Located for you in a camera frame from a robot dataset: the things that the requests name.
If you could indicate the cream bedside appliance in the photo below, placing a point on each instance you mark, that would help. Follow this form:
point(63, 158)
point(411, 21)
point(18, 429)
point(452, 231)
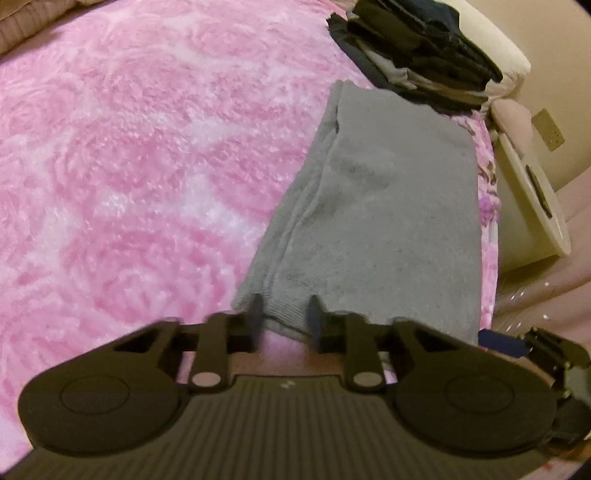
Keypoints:
point(531, 225)

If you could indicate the wall power socket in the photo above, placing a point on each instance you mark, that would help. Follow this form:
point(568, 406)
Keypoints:
point(548, 130)

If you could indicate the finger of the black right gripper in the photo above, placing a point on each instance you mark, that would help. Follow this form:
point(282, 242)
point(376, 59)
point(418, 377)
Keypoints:
point(504, 344)

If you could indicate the grey knit cloth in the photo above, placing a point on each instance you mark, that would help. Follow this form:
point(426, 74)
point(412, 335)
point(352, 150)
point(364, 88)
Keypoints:
point(382, 220)

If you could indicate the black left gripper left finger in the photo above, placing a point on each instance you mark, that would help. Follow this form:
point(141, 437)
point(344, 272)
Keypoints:
point(255, 320)

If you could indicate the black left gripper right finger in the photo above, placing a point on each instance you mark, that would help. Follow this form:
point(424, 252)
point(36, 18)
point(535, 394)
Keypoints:
point(315, 315)

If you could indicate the pink rose blanket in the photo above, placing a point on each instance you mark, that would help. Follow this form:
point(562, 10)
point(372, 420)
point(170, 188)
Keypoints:
point(143, 154)

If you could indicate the stack of dark folded clothes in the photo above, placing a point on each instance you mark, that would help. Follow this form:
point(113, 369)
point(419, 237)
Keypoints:
point(417, 50)

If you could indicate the cream bed headboard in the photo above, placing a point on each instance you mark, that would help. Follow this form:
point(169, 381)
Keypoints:
point(512, 62)

